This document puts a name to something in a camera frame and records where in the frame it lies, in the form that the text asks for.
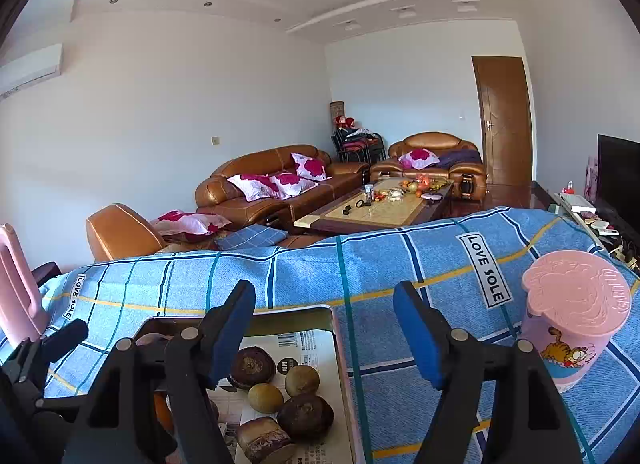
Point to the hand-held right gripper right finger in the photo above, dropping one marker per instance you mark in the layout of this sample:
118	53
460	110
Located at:
420	339

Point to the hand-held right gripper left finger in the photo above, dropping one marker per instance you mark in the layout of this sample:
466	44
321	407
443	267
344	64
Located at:
232	339

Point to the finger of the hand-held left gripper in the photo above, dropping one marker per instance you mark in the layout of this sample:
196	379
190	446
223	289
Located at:
55	341

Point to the small yellow-green fruit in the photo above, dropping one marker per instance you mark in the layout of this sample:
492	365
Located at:
302	380
265	397

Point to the orange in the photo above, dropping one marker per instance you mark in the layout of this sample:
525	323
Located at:
162	411

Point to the printed paper liner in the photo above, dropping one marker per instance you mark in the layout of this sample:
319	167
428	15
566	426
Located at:
295	344

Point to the dark red stool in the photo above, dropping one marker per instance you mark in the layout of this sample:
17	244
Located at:
46	273

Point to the pink electric kettle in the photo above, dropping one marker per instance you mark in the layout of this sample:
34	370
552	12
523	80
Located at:
15	284

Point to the blue plaid tablecloth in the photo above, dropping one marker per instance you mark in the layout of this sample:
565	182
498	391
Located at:
400	254

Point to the blue plaid cushion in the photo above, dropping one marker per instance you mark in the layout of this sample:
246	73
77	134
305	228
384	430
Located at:
250	237

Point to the long pink floral pillow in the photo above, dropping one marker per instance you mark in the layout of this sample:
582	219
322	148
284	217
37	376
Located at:
187	223

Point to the brown leather sofa end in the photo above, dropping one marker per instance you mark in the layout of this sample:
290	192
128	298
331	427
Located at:
122	234

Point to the wooden coffee table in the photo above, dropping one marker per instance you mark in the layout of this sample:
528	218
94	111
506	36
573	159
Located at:
380	214

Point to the pink cartoon cat cup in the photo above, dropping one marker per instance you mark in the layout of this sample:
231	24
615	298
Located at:
565	344

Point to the brown leather sofa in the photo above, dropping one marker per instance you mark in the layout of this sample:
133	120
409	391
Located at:
215	191

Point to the white pillow with magenta flowers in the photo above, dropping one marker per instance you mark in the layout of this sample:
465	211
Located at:
252	187
311	166
294	183

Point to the assorted produce pile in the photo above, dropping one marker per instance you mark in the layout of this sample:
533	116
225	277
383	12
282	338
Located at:
420	185

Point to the small magenta floral pillow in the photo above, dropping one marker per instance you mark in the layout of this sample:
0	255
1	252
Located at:
419	158

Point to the purple blanket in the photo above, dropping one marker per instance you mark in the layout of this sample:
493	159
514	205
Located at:
462	157

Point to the dark wooden television stand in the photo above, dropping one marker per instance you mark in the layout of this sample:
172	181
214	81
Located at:
542	199

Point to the brown leather armchair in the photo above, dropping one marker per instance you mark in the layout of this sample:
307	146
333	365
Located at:
430	139

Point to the stacked black chairs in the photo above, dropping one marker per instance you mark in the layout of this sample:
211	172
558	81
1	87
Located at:
356	143

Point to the flat white box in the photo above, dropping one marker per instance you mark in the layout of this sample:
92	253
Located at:
579	202

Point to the small red bottle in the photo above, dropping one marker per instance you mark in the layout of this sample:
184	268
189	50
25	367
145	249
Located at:
568	188

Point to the pink gift bag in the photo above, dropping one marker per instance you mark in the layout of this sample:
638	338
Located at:
591	178

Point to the brown wooden door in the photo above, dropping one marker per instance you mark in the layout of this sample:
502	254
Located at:
502	118

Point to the rolled woven mat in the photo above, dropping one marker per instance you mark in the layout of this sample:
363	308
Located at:
336	111

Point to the black television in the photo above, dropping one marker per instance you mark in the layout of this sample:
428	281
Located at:
620	178

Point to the white air conditioner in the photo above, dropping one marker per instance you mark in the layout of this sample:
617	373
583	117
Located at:
30	68

